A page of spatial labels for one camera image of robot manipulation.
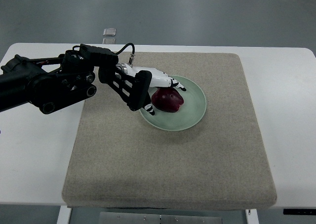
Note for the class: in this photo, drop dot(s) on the black table control panel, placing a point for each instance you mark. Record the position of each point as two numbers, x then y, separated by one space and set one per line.
300 212

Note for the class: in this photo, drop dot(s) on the grey metal base plate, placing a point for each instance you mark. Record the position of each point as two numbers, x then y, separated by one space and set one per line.
134 218

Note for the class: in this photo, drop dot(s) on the dark red apple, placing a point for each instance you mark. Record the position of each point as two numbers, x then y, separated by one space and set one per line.
167 99

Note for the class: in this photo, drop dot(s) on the lower metal floor plate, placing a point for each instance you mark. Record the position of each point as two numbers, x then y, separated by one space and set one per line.
109 40

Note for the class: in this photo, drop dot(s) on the metal floor plate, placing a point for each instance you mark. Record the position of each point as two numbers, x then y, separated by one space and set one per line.
109 32
109 40

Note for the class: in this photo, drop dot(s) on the upper metal floor plate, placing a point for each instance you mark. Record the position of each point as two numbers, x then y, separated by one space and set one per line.
109 32

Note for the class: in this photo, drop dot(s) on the white table leg frame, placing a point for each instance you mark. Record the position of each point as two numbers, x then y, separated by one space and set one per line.
64 215

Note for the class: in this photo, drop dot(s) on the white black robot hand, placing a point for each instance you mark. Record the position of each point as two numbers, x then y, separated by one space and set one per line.
159 78

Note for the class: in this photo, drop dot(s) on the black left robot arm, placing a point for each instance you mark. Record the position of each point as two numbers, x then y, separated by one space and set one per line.
52 84

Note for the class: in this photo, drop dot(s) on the light green plate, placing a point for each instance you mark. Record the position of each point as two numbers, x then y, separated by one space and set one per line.
188 115

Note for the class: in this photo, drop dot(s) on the beige fabric cushion mat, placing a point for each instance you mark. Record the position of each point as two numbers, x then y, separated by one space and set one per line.
120 160

